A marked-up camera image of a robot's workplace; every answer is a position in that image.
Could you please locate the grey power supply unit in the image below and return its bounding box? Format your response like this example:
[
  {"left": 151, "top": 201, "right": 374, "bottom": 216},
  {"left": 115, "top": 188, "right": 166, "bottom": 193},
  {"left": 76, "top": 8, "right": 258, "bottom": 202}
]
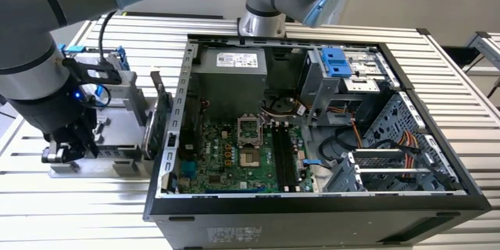
[{"left": 194, "top": 46, "right": 270, "bottom": 116}]

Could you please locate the CPU socket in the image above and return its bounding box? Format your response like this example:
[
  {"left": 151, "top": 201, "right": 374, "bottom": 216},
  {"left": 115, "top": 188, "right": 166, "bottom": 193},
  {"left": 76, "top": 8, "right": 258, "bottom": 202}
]
[{"left": 239, "top": 149, "right": 262, "bottom": 169}]

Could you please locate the thin black camera cable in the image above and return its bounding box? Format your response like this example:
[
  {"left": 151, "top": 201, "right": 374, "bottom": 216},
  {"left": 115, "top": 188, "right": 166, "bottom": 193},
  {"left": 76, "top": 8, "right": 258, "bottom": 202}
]
[{"left": 96, "top": 11, "right": 119, "bottom": 68}]

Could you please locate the green Dell motherboard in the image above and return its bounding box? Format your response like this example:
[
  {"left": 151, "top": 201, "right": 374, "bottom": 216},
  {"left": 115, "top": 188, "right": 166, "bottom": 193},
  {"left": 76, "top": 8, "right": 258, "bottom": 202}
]
[{"left": 178, "top": 121, "right": 316, "bottom": 195}]

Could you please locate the silver hard disk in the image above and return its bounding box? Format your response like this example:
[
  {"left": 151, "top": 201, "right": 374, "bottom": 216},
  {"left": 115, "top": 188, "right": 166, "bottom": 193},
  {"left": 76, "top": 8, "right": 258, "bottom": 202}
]
[{"left": 72, "top": 50, "right": 120, "bottom": 65}]

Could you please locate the orange power wire bundle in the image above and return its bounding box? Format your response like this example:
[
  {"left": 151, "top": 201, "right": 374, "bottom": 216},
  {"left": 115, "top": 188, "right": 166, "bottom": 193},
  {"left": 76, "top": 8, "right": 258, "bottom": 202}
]
[{"left": 328, "top": 105, "right": 362, "bottom": 149}]

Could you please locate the graphics card with metal bracket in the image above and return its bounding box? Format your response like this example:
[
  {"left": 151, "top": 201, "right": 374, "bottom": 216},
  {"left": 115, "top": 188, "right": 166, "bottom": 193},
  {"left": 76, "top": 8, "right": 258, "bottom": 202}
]
[{"left": 140, "top": 70, "right": 175, "bottom": 163}]

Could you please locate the white camera with black bracket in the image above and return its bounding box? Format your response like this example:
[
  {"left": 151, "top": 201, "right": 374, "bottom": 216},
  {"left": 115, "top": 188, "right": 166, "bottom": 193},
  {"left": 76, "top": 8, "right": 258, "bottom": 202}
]
[{"left": 62, "top": 56, "right": 122, "bottom": 107}]

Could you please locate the wire locking lever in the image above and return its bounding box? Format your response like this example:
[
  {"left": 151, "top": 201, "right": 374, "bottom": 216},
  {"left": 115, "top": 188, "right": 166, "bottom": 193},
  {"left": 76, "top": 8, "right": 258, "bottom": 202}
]
[{"left": 256, "top": 114, "right": 271, "bottom": 147}]

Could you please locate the aluminium slatted side table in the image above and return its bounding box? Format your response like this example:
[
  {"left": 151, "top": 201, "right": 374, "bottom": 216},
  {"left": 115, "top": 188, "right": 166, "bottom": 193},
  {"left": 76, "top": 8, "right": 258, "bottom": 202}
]
[{"left": 463, "top": 30, "right": 500, "bottom": 98}]

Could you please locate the blue plastic drive latch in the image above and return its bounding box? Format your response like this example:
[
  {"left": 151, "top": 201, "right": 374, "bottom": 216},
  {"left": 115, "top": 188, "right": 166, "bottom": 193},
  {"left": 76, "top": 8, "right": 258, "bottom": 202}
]
[
  {"left": 327, "top": 59, "right": 352, "bottom": 77},
  {"left": 322, "top": 46, "right": 346, "bottom": 62}
]

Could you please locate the grey metal disk bay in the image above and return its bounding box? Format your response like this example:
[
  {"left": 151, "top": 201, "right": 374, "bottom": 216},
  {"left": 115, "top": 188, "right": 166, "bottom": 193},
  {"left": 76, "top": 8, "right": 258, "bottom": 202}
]
[{"left": 323, "top": 148, "right": 438, "bottom": 193}]

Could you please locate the white yellow supply wire bundle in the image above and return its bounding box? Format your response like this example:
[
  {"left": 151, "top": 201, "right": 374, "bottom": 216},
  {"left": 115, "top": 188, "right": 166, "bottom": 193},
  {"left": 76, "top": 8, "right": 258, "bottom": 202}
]
[{"left": 260, "top": 105, "right": 314, "bottom": 119}]

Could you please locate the metal socket cover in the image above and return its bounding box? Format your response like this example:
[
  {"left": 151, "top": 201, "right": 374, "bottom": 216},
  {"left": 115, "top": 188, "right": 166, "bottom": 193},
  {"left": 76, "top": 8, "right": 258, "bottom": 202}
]
[{"left": 238, "top": 114, "right": 263, "bottom": 147}]

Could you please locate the grey plastic parts rack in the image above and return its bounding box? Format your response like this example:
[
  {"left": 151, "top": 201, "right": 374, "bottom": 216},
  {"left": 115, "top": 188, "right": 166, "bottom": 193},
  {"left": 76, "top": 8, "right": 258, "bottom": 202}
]
[{"left": 47, "top": 71, "right": 162, "bottom": 180}]

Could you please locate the thick black cable loop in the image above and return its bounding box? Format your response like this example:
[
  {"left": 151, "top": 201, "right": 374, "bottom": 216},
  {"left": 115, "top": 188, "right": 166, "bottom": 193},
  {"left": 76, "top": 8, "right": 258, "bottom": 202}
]
[{"left": 318, "top": 131, "right": 352, "bottom": 169}]

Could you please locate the blue-tabbed black data cable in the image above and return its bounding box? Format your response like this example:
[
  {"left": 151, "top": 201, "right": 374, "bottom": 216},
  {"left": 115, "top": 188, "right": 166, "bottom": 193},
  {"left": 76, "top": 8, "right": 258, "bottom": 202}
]
[{"left": 303, "top": 158, "right": 340, "bottom": 169}]

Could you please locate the RAM slot with white clips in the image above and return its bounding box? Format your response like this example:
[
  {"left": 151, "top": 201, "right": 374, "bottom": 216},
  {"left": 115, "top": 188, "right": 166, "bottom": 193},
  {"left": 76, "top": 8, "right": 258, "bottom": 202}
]
[{"left": 276, "top": 121, "right": 294, "bottom": 193}]

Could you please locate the blue expansion slot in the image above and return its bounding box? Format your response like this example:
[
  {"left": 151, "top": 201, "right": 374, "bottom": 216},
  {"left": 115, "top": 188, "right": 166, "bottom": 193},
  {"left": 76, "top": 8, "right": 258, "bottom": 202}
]
[{"left": 206, "top": 187, "right": 263, "bottom": 195}]

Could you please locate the black open PC case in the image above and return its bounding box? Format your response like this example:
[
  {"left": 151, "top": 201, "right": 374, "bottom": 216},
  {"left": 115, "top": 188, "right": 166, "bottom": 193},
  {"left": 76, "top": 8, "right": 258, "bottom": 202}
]
[{"left": 143, "top": 33, "right": 494, "bottom": 250}]

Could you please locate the flat orange yellow power cable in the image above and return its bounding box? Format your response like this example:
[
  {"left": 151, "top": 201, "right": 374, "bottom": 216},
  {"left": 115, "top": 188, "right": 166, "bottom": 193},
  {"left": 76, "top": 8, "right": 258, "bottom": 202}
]
[{"left": 396, "top": 131, "right": 422, "bottom": 181}]

